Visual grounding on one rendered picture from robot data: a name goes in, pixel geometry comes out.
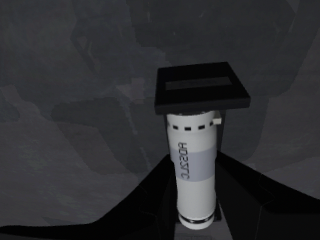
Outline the white cylindrical battery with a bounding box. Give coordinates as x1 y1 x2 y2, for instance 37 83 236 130
167 111 217 229

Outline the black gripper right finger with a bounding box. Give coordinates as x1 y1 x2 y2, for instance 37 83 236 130
215 151 320 240

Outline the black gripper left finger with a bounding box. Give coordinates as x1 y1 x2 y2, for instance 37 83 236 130
0 155 179 240

